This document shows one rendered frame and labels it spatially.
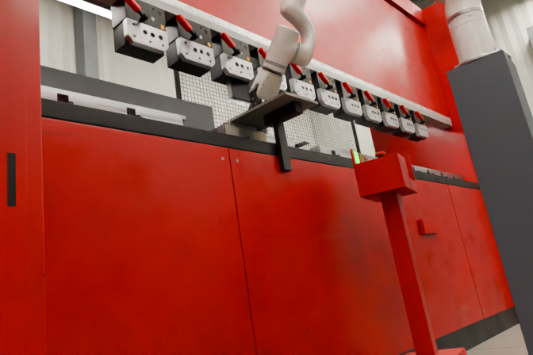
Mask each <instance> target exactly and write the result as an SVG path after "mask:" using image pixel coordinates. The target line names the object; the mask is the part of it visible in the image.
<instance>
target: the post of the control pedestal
mask: <svg viewBox="0 0 533 355"><path fill-rule="evenodd" d="M380 198H381V202H382V208H383V212H384V216H385V221H386V226H387V229H388V233H389V239H390V243H391V247H392V250H393V256H394V261H395V264H396V267H397V274H398V278H399V281H400V285H401V291H402V296H403V299H404V302H405V309H406V313H407V316H408V323H409V326H410V330H411V334H412V340H413V344H414V347H415V351H416V355H436V354H437V353H438V349H437V345H436V341H435V335H434V332H433V329H432V325H431V319H430V315H429V312H428V306H427V302H426V299H425V295H424V290H423V286H422V283H421V279H420V273H419V270H418V266H417V263H416V256H415V253H414V249H413V246H412V240H411V236H410V233H409V229H408V224H407V220H406V216H405V210H404V207H403V204H402V200H401V195H400V194H399V193H390V194H387V195H384V196H380Z"/></svg>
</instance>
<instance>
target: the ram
mask: <svg viewBox="0 0 533 355"><path fill-rule="evenodd" d="M95 1H97V2H101V3H103V4H106V5H108V6H111V5H112V4H114V3H115V2H116V1H117V0H95ZM141 1H143V2H146V3H148V4H151V5H153V6H156V7H159V8H160V9H163V10H164V16H165V23H167V22H168V21H169V20H170V19H171V18H173V17H174V16H175V15H179V14H181V15H182V16H183V17H184V18H185V19H188V20H190V21H193V22H196V23H198V24H200V25H204V26H205V27H208V28H209V30H210V36H211V38H213V37H214V36H215V35H217V34H218V33H220V32H221V33H223V32H226V33H227V35H228V36H230V37H233V38H235V39H237V40H241V41H243V42H245V43H247V44H248V47H249V52H250V51H252V50H253V49H255V48H263V49H264V50H265V51H267V52H268V49H269V47H270V46H267V45H265V44H262V43H260V42H258V41H256V40H253V39H251V38H248V37H246V36H243V35H241V34H239V33H237V32H233V31H232V30H229V29H226V28H224V27H222V26H219V25H217V24H214V23H212V22H210V21H207V20H205V19H203V18H200V17H198V16H195V15H193V14H191V13H188V12H186V11H184V10H181V9H179V8H176V7H174V6H171V5H169V4H166V3H165V2H161V1H160V0H141ZM178 1H180V2H182V3H185V4H187V5H188V6H192V7H193V8H196V9H198V10H201V11H203V12H205V13H208V14H210V15H212V16H214V17H217V18H220V19H221V20H223V21H227V22H228V23H231V24H233V25H236V26H238V27H240V28H242V29H245V30H247V31H249V32H252V33H254V34H256V35H258V36H261V37H263V38H266V39H268V40H271V41H272V39H273V36H274V33H275V30H276V28H277V26H278V25H285V26H288V27H290V28H292V29H295V27H294V26H293V25H291V24H290V23H289V22H288V21H287V20H286V19H285V18H284V17H283V16H282V15H281V14H280V5H281V1H282V0H178ZM305 13H306V14H307V15H308V17H309V19H310V21H311V22H312V23H313V27H314V29H315V33H316V43H315V48H314V51H313V57H312V59H315V60H316V61H319V62H321V63H324V64H326V65H328V66H330V67H333V68H335V69H337V70H339V71H342V72H344V73H346V74H349V75H351V76H354V77H356V78H359V79H361V80H363V81H365V82H368V83H370V84H372V85H374V86H377V87H379V88H381V89H384V90H386V91H389V92H390V93H392V94H396V95H397V96H400V97H402V98H405V99H407V100H409V101H412V102H414V103H416V104H418V105H421V106H423V107H425V108H427V109H430V110H432V111H435V112H437V113H439V114H442V115H444V116H447V117H449V118H450V116H449V112H448V110H447V104H446V102H445V98H444V96H443V91H442V87H441V85H440V81H439V76H438V74H437V70H436V68H435V63H434V59H433V57H432V53H431V49H430V46H429V43H428V38H427V34H426V32H425V29H424V28H422V27H421V26H419V25H418V24H417V23H416V22H414V21H413V20H411V19H410V18H408V17H407V16H405V15H404V14H403V13H402V12H400V11H399V10H397V9H396V8H394V7H393V6H391V5H390V4H389V3H388V2H386V1H384V0H306V3H305ZM295 30H296V29H295ZM306 67H307V68H309V70H310V74H311V73H313V72H315V71H317V72H323V73H324V74H325V75H327V76H329V77H332V78H334V79H335V83H337V82H339V81H341V82H347V84H349V85H351V86H354V87H356V89H357V91H359V90H365V91H366V90H368V92H369V93H371V94H374V95H376V98H379V97H382V98H387V100H388V101H391V102H393V105H396V104H398V105H403V106H404V107H406V108H408V109H409V111H411V110H414V111H419V113H421V114H423V116H424V120H426V123H425V124H428V125H431V126H432V127H435V128H438V129H441V130H443V129H445V128H449V127H452V123H451V122H450V121H448V120H444V119H442V118H440V117H438V116H435V115H432V114H430V113H427V112H425V111H423V110H421V109H418V108H416V107H414V106H411V105H408V104H406V103H404V102H402V101H398V100H397V99H395V98H392V97H389V96H387V95H385V94H382V93H379V92H378V91H376V90H372V89H370V88H368V87H366V86H363V85H360V84H358V83H357V82H353V81H351V80H349V79H347V78H344V77H342V76H339V75H337V74H334V73H332V72H330V71H326V70H325V69H323V68H320V67H317V66H315V65H313V64H311V63H310V64H309V65H308V66H306Z"/></svg>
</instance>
